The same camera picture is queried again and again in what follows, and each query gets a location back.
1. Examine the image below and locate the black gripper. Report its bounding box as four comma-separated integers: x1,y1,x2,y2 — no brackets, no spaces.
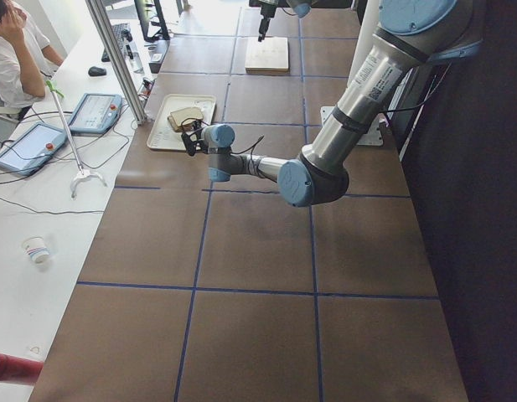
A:
258,2,277,42

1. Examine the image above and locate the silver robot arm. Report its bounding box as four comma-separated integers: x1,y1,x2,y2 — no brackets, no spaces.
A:
258,0,312,42
185,1,486,207

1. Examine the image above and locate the wooden cutting board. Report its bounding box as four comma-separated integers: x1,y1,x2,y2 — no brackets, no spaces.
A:
245,37,290,74

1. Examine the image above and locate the black monitor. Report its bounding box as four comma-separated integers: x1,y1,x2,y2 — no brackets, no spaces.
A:
134,0,170,43

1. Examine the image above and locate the black keyboard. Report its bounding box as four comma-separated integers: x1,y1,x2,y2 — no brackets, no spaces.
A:
111,23,131,54

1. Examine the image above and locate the cream bear serving tray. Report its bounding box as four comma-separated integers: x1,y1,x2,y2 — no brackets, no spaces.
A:
147,94,216,152

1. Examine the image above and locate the black computer mouse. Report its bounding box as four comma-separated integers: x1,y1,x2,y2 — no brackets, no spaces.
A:
88,66,106,77

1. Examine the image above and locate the far blue teach pendant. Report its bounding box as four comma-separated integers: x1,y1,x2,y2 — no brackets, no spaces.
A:
68,93,123,137

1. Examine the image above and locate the blue teach pendant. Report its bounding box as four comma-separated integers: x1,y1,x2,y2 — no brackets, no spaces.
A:
68,93,123,137
0,122,66,176

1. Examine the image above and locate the person in white shirt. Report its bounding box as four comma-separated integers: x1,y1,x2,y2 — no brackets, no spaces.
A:
0,1,64,109

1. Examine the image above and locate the near blue teach pendant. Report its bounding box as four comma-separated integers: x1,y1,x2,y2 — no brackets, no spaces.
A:
0,122,66,176

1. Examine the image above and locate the paper cup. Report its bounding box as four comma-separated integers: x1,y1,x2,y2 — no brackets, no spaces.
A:
22,236,50,264

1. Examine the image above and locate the red cylinder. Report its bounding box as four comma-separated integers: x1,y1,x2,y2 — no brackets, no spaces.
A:
0,353,44,385

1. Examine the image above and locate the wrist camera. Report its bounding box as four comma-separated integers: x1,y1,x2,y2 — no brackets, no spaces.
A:
180,119,208,157

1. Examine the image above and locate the aluminium frame post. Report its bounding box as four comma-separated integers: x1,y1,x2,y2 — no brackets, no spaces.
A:
85,0,147,126

